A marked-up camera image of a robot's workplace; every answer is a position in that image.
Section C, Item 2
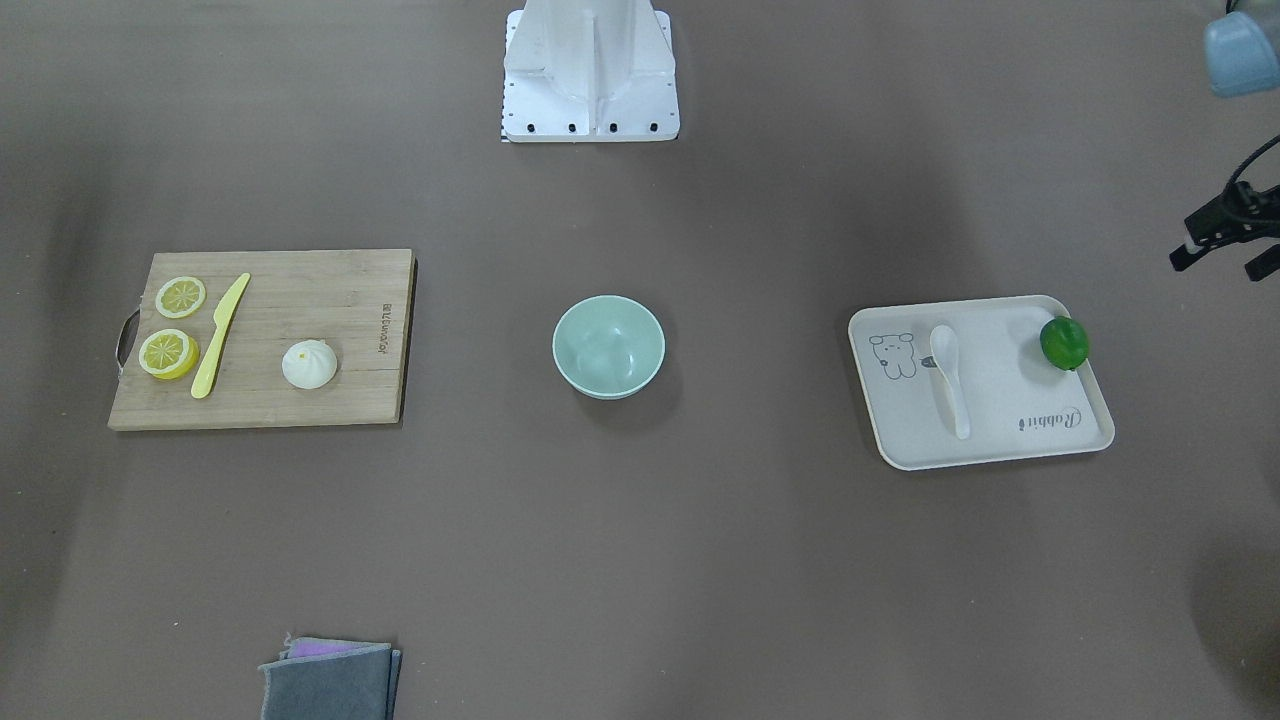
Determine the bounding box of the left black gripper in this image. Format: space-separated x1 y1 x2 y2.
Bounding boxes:
1169 183 1279 272

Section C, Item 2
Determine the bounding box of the white ceramic spoon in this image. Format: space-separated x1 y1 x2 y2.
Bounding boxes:
931 324 972 439

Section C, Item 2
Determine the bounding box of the white steamed bun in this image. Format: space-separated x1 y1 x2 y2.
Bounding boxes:
282 340 339 389

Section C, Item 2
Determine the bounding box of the mint green bowl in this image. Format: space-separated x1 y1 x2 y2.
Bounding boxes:
552 295 667 400

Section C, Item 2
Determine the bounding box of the green lime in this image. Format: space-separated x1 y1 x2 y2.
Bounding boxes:
1039 315 1091 372

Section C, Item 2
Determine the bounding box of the beige rabbit tray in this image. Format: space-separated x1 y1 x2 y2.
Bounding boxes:
847 295 1115 471

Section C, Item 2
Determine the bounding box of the bamboo cutting board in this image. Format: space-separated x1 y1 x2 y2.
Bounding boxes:
108 249 416 430

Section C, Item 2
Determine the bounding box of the yellow plastic knife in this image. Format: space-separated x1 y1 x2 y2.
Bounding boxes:
189 272 252 398

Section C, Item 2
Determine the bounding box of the grey folded cloth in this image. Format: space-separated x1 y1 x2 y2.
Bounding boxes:
259 635 402 719

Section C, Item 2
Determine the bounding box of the thin lemon slice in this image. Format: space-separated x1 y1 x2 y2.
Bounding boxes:
154 275 207 319

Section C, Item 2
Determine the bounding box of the thick lemon half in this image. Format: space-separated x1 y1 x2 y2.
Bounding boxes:
137 328 200 380

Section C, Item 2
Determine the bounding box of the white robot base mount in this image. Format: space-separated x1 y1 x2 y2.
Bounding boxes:
500 1 681 143

